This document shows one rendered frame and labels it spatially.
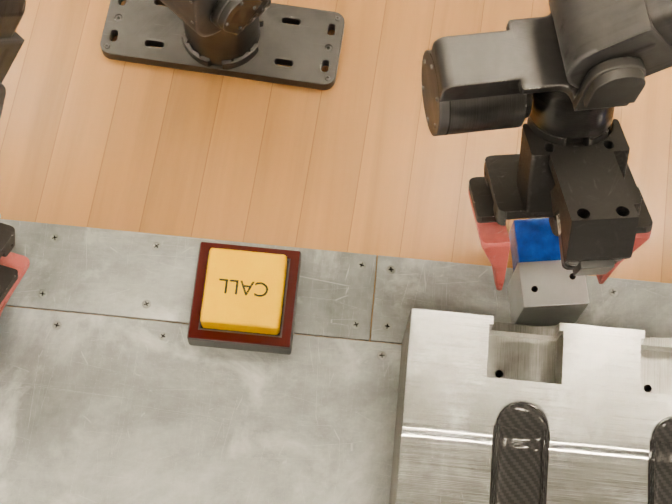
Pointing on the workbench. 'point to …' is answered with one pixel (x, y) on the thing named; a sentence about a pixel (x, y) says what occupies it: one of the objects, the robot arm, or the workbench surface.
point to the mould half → (623, 418)
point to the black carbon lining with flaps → (528, 441)
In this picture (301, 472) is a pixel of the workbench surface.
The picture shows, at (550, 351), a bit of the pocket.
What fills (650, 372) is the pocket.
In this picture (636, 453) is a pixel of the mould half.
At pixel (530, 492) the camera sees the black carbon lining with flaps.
